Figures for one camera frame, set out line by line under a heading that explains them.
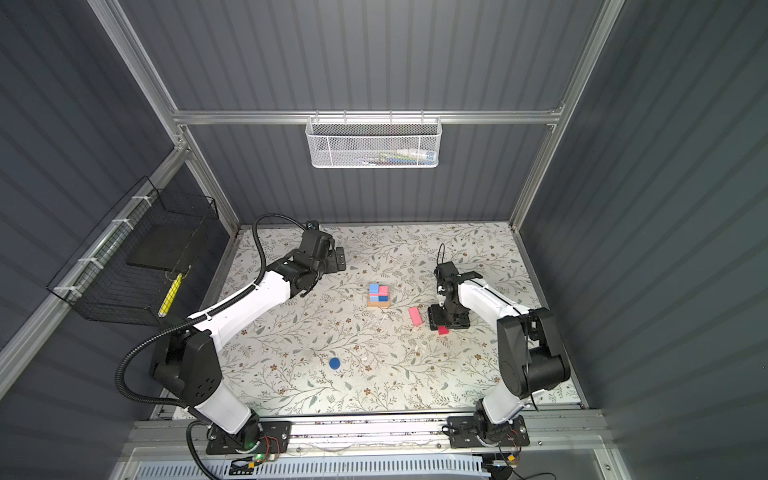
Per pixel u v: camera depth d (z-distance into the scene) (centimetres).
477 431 73
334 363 86
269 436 73
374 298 96
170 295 69
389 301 98
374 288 94
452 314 76
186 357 48
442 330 90
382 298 96
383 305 97
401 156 91
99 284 65
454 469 71
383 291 96
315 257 67
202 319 47
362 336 91
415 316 95
